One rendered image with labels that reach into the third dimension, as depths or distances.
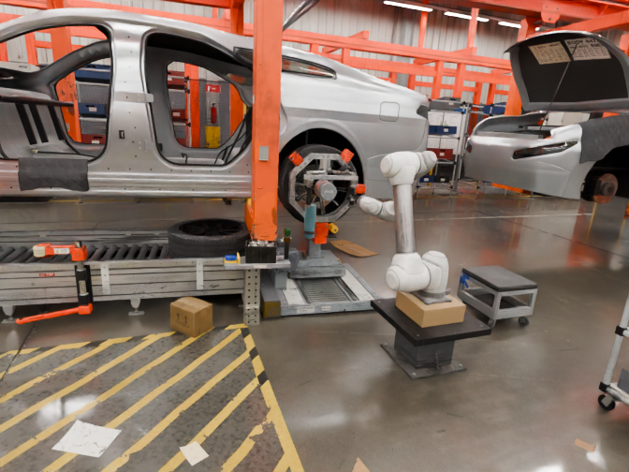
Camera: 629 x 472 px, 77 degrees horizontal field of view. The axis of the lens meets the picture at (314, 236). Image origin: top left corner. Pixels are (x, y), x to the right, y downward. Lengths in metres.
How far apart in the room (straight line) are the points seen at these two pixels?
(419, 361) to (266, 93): 1.86
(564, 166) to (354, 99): 2.39
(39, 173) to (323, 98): 2.10
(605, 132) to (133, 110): 4.27
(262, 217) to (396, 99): 1.53
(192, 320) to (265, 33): 1.81
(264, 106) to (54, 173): 1.57
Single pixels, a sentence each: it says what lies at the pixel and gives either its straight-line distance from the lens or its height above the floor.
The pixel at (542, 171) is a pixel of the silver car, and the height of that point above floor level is 0.99.
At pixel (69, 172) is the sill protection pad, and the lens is 3.32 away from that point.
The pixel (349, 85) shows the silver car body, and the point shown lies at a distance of 3.37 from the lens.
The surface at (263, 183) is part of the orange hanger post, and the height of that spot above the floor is 0.94.
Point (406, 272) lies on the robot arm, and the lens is 2.16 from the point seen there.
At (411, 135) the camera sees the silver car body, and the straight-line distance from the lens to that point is 3.57.
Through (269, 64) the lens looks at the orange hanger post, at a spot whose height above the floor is 1.68.
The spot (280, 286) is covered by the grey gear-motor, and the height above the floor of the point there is 0.11.
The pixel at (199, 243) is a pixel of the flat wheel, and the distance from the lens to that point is 2.97.
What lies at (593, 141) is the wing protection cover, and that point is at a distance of 4.87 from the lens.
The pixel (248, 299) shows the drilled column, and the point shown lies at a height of 0.19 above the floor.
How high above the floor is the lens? 1.34
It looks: 16 degrees down
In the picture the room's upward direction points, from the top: 3 degrees clockwise
